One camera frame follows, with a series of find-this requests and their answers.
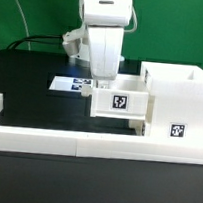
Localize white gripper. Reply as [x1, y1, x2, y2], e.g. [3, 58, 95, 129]
[87, 26, 124, 89]

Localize white drawer box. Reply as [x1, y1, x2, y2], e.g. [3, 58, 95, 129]
[128, 119, 151, 137]
[81, 74, 149, 121]

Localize white front drawer box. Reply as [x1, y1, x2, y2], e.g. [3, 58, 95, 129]
[128, 119, 151, 137]

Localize white drawer cabinet frame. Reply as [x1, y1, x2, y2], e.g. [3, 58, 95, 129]
[140, 61, 203, 141]

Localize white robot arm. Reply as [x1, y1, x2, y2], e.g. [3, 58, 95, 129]
[79, 0, 133, 89]

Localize paper sheet with markers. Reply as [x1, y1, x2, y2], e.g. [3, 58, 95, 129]
[49, 76, 92, 92]

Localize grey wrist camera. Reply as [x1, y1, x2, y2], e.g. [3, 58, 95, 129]
[62, 24, 90, 61]

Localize black cable bundle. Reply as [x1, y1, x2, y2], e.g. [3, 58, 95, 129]
[6, 29, 69, 56]

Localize white front fence rail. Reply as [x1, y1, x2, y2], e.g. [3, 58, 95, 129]
[0, 126, 203, 165]

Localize thin white cable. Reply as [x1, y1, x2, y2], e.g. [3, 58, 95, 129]
[1, 0, 37, 52]

